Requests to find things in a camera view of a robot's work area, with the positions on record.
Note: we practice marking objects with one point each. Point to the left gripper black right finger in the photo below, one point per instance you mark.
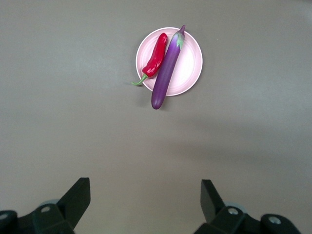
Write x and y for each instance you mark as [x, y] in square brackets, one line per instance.
[219, 220]

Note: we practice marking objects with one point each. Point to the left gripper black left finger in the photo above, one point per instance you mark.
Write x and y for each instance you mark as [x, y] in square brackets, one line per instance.
[65, 217]

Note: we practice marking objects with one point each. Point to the long purple eggplant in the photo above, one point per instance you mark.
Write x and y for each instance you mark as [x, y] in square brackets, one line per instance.
[168, 68]

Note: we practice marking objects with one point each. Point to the red chili pepper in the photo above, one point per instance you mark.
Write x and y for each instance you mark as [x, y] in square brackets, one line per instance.
[157, 56]

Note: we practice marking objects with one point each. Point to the brown table cloth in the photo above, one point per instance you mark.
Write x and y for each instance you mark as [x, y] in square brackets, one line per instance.
[73, 122]

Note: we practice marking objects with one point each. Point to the pink round plate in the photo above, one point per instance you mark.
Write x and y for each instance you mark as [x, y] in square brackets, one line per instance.
[187, 65]

